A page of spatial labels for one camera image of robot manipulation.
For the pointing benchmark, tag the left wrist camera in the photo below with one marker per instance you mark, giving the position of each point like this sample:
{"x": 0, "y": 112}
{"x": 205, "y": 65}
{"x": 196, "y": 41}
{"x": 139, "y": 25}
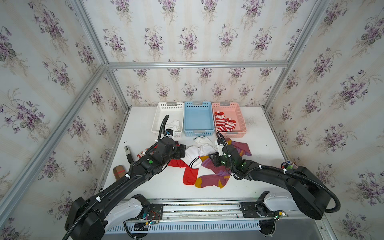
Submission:
{"x": 169, "y": 133}

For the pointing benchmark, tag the brown plaid cylinder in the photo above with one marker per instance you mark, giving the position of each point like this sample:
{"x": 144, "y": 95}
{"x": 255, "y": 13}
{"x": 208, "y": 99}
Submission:
{"x": 119, "y": 172}

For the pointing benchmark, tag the small white ankle sock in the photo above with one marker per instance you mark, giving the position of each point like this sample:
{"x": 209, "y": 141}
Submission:
{"x": 174, "y": 126}

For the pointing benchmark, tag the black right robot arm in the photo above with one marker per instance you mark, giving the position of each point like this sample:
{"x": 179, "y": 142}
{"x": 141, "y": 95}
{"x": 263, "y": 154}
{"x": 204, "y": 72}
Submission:
{"x": 309, "y": 194}

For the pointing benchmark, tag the colorful small items bundle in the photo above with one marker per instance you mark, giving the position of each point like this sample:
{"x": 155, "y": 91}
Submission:
{"x": 289, "y": 165}

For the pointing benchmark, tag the white sock upper middle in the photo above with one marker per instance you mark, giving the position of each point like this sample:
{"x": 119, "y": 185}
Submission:
{"x": 206, "y": 149}

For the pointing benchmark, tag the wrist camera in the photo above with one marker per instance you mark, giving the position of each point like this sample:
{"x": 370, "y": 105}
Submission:
{"x": 220, "y": 145}
{"x": 169, "y": 133}

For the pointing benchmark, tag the red white striped santa sock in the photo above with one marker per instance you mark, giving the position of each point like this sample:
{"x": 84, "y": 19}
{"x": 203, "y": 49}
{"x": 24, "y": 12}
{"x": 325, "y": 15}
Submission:
{"x": 220, "y": 120}

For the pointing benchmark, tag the aluminium rail front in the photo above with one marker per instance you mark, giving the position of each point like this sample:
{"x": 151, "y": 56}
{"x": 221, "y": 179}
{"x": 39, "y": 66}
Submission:
{"x": 181, "y": 210}

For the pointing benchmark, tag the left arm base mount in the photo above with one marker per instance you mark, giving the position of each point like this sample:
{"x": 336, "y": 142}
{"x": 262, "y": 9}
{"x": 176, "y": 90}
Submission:
{"x": 152, "y": 212}

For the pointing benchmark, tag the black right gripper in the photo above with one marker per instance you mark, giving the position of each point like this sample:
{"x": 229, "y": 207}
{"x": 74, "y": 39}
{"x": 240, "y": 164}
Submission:
{"x": 215, "y": 159}

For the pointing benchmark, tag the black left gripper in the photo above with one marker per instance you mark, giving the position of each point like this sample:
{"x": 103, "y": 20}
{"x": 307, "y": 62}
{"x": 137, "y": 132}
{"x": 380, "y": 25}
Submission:
{"x": 178, "y": 155}

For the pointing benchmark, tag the blue plastic basket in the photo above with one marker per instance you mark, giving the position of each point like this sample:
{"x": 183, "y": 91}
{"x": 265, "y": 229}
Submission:
{"x": 198, "y": 119}

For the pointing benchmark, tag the small black tool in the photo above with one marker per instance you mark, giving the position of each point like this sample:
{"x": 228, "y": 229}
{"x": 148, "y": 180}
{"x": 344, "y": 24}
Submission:
{"x": 128, "y": 155}

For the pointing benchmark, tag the purple yellow sock front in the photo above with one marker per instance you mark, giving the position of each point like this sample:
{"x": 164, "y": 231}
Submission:
{"x": 211, "y": 180}

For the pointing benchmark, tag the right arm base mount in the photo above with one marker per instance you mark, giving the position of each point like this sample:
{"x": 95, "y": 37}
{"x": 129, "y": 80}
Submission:
{"x": 259, "y": 210}

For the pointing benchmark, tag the plain red sock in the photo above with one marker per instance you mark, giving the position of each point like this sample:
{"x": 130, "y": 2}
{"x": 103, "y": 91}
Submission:
{"x": 190, "y": 175}

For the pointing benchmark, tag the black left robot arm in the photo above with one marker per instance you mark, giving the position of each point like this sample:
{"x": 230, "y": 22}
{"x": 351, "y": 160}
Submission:
{"x": 90, "y": 219}

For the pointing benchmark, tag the purple striped sock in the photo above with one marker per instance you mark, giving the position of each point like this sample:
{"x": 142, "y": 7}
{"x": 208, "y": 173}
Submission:
{"x": 220, "y": 171}

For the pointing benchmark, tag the pink plastic basket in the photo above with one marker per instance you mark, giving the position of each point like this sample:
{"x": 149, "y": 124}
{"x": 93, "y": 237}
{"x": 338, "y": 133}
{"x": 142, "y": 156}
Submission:
{"x": 231, "y": 110}

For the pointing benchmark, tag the purple yellow sock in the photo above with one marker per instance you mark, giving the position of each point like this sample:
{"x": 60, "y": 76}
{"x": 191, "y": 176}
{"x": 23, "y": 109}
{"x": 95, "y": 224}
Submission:
{"x": 242, "y": 148}
{"x": 211, "y": 180}

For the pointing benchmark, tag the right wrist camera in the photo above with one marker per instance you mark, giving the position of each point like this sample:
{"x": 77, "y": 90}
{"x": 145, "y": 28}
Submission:
{"x": 220, "y": 145}

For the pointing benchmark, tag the white sock with black stripes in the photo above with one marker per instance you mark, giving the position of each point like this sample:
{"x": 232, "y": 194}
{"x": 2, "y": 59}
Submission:
{"x": 192, "y": 157}

